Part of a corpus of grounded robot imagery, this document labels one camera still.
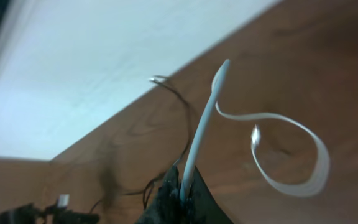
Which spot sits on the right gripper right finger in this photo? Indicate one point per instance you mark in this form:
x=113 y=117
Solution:
x=201 y=207

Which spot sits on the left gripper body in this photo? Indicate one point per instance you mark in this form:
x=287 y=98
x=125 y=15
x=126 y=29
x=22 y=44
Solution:
x=29 y=214

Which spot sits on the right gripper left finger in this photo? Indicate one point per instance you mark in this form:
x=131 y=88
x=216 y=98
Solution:
x=165 y=207

